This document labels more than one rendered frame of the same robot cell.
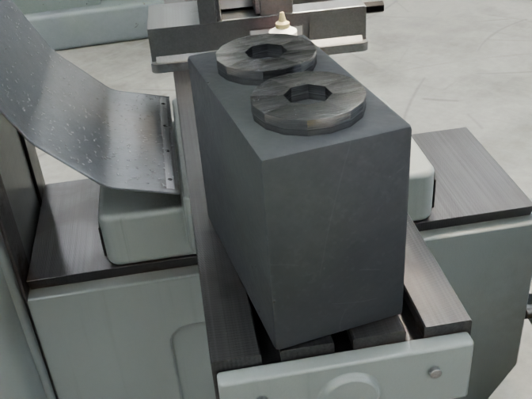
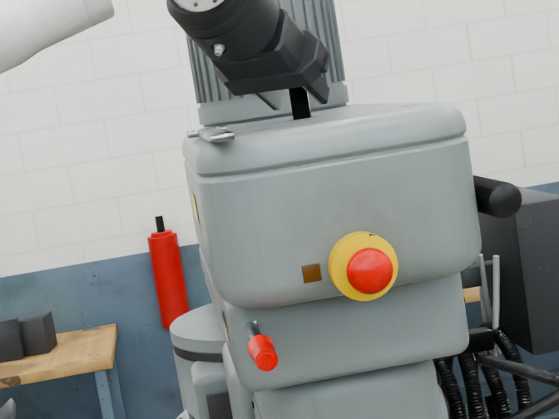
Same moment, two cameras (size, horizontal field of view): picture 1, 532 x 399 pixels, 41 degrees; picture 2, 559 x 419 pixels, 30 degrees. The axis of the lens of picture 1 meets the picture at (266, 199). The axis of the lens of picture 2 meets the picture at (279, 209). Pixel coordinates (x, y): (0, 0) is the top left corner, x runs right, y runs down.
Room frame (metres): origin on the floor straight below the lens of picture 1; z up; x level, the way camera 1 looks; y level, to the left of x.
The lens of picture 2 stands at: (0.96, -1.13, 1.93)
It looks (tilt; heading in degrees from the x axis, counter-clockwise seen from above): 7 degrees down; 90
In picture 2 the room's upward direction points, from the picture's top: 9 degrees counter-clockwise
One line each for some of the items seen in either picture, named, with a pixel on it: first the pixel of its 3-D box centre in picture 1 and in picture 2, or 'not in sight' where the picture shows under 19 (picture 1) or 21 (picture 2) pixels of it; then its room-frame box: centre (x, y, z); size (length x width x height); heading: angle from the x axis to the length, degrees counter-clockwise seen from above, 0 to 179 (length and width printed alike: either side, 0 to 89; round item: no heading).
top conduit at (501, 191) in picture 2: not in sight; (436, 184); (1.13, 0.06, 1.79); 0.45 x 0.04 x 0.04; 97
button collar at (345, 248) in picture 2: not in sight; (363, 265); (1.01, -0.22, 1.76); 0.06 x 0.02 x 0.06; 7
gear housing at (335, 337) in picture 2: not in sight; (325, 298); (0.98, 0.05, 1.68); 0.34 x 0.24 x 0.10; 97
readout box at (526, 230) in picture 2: not in sight; (528, 264); (1.29, 0.34, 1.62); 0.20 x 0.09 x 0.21; 97
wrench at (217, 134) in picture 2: not in sight; (212, 133); (0.90, -0.15, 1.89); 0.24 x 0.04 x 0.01; 97
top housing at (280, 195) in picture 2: not in sight; (311, 189); (0.99, 0.02, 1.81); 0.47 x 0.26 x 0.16; 97
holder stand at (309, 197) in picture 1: (290, 173); not in sight; (0.55, -0.02, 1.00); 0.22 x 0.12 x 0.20; 17
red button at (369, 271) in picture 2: not in sight; (368, 269); (1.02, -0.24, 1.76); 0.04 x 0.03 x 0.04; 7
